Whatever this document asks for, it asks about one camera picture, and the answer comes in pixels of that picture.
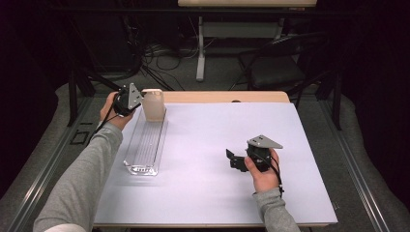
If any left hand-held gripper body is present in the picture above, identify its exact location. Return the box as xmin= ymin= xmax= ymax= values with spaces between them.
xmin=112 ymin=82 xmax=145 ymax=118

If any beige phone case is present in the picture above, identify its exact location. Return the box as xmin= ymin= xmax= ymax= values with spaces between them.
xmin=141 ymin=88 xmax=166 ymax=123

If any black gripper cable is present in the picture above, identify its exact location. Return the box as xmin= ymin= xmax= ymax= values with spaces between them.
xmin=254 ymin=151 xmax=285 ymax=198
xmin=86 ymin=102 xmax=121 ymax=143

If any bundle of floor cables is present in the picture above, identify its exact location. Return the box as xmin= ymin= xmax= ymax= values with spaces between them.
xmin=129 ymin=15 xmax=201 ymax=91

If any metal floor rail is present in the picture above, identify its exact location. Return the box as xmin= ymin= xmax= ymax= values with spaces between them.
xmin=6 ymin=96 xmax=95 ymax=232
xmin=317 ymin=100 xmax=391 ymax=232

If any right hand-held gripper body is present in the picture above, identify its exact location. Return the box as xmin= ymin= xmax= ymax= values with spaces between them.
xmin=236 ymin=134 xmax=284 ymax=173

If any person's left hand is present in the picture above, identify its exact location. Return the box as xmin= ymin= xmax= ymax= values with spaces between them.
xmin=100 ymin=91 xmax=136 ymax=131

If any white table sheet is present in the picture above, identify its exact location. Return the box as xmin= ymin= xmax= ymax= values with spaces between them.
xmin=93 ymin=101 xmax=338 ymax=226

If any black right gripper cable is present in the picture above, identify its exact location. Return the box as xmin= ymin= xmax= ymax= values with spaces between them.
xmin=254 ymin=151 xmax=285 ymax=198

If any person's right hand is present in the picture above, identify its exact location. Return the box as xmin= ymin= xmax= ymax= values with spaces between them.
xmin=244 ymin=148 xmax=281 ymax=194

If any black metal stand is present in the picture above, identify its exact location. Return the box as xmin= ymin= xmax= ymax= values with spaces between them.
xmin=317 ymin=71 xmax=342 ymax=131
xmin=66 ymin=64 xmax=127 ymax=128

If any clear plastic packaging tray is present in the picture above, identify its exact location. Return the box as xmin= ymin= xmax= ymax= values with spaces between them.
xmin=123 ymin=107 xmax=169 ymax=177

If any white-legged desk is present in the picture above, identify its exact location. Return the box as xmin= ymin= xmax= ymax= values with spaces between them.
xmin=177 ymin=0 xmax=318 ymax=82

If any wooden table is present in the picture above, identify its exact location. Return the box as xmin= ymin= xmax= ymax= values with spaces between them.
xmin=93 ymin=91 xmax=338 ymax=229

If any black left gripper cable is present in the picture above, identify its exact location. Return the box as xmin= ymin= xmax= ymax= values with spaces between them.
xmin=86 ymin=102 xmax=121 ymax=143

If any black folding chair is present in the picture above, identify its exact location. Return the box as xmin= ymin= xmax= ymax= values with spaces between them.
xmin=237 ymin=31 xmax=327 ymax=98

